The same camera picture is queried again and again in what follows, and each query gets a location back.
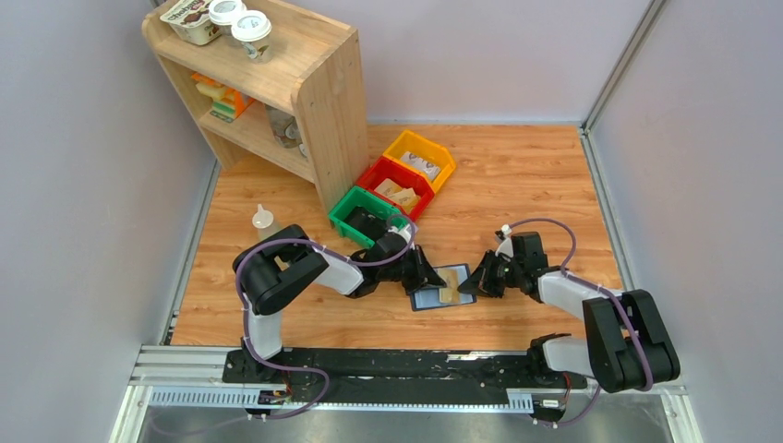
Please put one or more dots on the yellow VIP card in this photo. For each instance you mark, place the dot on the yellow VIP card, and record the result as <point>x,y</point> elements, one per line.
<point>406,198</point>
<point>449,294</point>

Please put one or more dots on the navy blue card holder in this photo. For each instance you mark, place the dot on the navy blue card holder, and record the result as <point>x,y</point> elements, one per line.
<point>429,299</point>

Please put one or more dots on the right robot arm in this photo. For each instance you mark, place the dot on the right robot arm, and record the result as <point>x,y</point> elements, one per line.
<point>626,343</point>

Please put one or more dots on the red plastic bin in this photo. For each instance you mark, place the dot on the red plastic bin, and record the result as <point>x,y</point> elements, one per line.
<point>385,170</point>

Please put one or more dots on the white sachet in yellow bin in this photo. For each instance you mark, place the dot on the white sachet in yellow bin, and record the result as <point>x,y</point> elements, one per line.
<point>429,169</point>

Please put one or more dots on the white lidded paper cup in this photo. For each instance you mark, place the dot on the white lidded paper cup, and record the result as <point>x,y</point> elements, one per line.
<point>222,14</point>

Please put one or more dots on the clear squeeze bottle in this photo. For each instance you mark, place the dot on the clear squeeze bottle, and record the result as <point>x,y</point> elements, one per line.
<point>265,223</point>

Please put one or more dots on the wooden shelf unit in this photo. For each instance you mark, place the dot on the wooden shelf unit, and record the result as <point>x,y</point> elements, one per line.
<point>315,75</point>

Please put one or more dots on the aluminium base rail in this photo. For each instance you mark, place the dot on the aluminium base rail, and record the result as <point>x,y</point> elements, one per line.
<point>219,394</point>

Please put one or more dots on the green plastic bin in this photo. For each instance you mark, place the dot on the green plastic bin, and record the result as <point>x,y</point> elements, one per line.
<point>359,197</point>

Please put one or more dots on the glass jar on shelf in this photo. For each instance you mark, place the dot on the glass jar on shelf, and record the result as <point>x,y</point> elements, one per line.
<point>284,127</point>

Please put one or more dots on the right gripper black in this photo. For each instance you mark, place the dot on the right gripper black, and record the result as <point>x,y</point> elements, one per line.
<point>479,282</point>

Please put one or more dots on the orange snack package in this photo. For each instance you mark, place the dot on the orange snack package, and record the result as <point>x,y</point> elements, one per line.
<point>227,103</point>

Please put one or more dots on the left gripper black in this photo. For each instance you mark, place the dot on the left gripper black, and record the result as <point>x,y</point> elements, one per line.
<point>423,276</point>

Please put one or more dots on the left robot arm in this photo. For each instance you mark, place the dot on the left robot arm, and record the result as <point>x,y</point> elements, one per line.
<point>271,274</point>

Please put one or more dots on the brown packet left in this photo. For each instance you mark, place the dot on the brown packet left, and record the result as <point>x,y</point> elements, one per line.
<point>387,188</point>

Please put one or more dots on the yellow plastic bin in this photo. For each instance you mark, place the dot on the yellow plastic bin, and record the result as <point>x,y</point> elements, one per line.
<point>409,140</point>

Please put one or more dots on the black bag in green bin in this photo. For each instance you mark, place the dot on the black bag in green bin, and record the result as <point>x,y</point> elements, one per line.
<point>365,227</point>

